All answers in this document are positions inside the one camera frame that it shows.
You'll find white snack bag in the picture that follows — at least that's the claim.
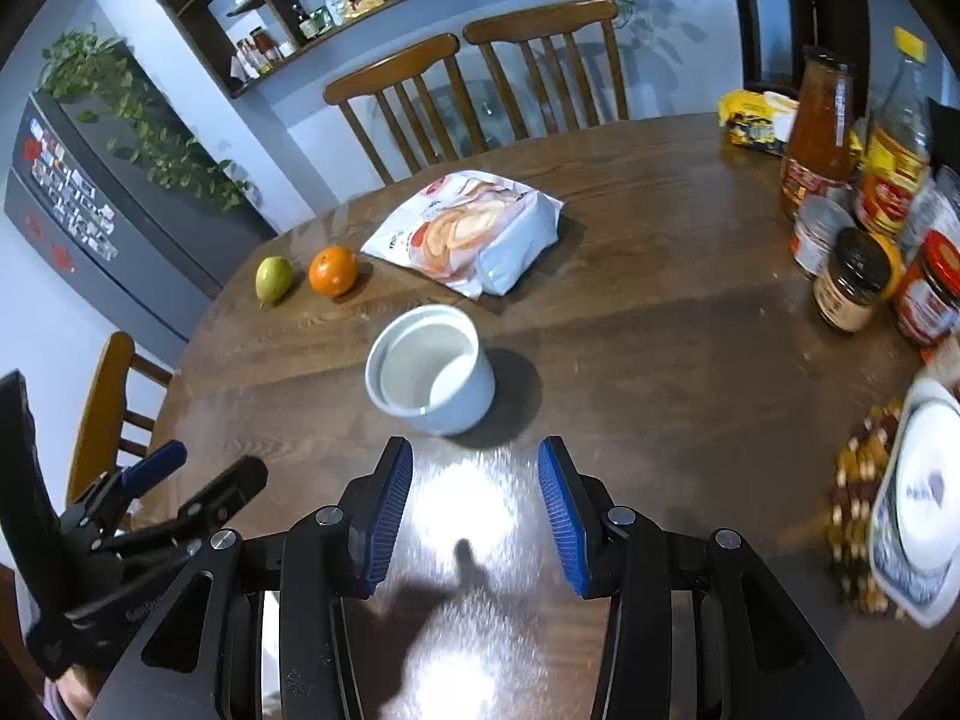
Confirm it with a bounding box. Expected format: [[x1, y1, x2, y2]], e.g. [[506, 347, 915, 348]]
[[360, 169, 565, 299]]

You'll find trailing green plant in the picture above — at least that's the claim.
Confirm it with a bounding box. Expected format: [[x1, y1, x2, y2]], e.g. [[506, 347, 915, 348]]
[[37, 26, 260, 215]]

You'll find orange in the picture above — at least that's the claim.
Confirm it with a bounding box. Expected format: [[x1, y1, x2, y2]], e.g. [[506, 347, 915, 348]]
[[308, 245, 359, 297]]

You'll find red chili jar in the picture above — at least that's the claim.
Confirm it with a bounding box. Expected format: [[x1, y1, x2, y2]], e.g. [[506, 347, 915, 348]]
[[892, 229, 960, 350]]

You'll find beaded wooden trivet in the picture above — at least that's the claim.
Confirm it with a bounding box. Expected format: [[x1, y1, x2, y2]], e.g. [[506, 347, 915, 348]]
[[825, 401, 912, 620]]

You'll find black bag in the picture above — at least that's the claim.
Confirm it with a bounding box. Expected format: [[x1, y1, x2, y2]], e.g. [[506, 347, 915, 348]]
[[900, 96, 960, 263]]

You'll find grey refrigerator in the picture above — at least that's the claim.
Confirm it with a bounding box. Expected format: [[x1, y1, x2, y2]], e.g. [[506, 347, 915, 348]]
[[4, 41, 278, 342]]

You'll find green pear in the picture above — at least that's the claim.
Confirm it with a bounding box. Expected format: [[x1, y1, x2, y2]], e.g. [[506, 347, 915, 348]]
[[255, 255, 292, 308]]

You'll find small white straight-sided bowl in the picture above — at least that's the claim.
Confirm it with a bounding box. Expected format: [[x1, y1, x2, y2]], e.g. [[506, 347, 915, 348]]
[[364, 304, 496, 437]]

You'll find small white can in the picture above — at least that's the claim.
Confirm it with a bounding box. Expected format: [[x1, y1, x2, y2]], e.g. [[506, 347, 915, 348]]
[[791, 199, 856, 278]]

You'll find group of fridge photo magnets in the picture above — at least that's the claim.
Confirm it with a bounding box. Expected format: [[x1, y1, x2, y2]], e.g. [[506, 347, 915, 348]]
[[22, 120, 121, 263]]

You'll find yellow-capped oil bottle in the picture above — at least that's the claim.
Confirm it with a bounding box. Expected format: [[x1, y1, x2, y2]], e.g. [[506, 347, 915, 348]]
[[855, 26, 935, 237]]

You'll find yellow snack packet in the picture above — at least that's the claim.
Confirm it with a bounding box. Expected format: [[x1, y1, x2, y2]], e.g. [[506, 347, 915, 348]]
[[718, 88, 802, 155]]

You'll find wooden chair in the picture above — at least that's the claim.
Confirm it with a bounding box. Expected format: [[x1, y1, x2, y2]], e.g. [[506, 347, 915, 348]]
[[463, 0, 631, 140], [66, 330, 175, 533], [322, 34, 488, 185]]

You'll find red sauce bottle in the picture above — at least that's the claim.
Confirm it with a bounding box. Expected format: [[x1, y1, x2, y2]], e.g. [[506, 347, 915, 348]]
[[780, 45, 860, 222]]

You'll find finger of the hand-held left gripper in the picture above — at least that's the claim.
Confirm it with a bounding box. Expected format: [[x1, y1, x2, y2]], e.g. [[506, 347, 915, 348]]
[[64, 439, 188, 533], [112, 456, 269, 557]]

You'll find dark door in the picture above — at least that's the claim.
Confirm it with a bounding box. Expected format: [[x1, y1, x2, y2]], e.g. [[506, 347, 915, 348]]
[[795, 0, 871, 68]]

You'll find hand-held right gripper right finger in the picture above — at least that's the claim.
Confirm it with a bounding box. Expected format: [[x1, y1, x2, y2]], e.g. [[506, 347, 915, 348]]
[[537, 435, 863, 720]]

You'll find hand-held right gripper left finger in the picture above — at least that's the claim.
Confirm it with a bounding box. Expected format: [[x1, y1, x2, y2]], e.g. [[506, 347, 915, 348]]
[[90, 435, 415, 720]]

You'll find orange round object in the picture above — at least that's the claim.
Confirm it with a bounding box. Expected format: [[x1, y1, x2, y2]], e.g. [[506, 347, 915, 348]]
[[874, 234, 906, 299]]

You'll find brown jar with dark lid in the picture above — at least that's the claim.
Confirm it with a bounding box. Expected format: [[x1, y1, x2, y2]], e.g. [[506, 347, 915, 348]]
[[812, 227, 893, 335]]

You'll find blue-rimmed patterned dish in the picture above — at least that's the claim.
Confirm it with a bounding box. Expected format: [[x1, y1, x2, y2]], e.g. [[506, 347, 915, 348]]
[[868, 379, 960, 629]]

